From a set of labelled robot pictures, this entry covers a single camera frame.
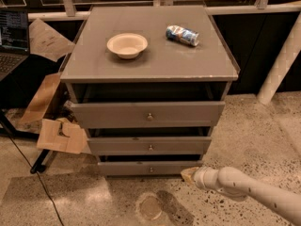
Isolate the grey bottom drawer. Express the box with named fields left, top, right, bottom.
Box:
left=99, top=160, right=202, bottom=176

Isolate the grey drawer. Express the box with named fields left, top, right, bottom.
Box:
left=71, top=102, right=225, bottom=129
left=87, top=137, right=212, bottom=155
left=99, top=160, right=202, bottom=176

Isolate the grey middle drawer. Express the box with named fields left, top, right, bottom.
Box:
left=87, top=137, right=212, bottom=155

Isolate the grey drawer cabinet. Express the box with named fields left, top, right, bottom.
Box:
left=61, top=6, right=239, bottom=164

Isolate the grey top drawer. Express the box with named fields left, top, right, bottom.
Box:
left=71, top=102, right=225, bottom=129

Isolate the black open laptop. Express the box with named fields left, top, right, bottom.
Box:
left=0, top=8, right=30, bottom=81

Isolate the low cardboard box flap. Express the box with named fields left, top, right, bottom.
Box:
left=37, top=119, right=87, bottom=154

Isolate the blue crushed soda can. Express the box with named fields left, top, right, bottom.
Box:
left=166, top=25, right=198, bottom=47

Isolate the black table leg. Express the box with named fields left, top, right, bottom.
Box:
left=0, top=109, right=49, bottom=174

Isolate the tall cardboard flap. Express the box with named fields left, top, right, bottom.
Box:
left=20, top=73, right=60, bottom=124

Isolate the white railing bar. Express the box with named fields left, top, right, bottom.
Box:
left=28, top=1, right=301, bottom=22

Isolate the black floor cable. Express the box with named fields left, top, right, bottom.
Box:
left=7, top=134, right=66, bottom=226

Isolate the white diagonal post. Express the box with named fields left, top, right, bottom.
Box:
left=257, top=12, right=301, bottom=105

